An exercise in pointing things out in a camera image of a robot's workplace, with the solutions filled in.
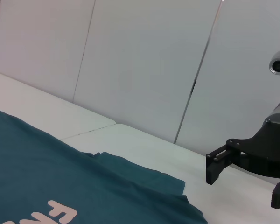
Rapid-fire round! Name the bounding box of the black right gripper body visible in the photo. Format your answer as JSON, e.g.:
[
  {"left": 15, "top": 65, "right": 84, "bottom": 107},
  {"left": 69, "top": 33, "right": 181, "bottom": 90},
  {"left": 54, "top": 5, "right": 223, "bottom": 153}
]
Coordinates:
[{"left": 225, "top": 121, "right": 280, "bottom": 182}]

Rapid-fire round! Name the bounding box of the teal t-shirt with FREE print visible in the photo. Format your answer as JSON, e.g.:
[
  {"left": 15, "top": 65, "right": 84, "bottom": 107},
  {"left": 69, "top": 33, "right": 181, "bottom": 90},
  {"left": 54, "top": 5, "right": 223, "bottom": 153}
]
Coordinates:
[{"left": 0, "top": 106, "right": 210, "bottom": 224}]

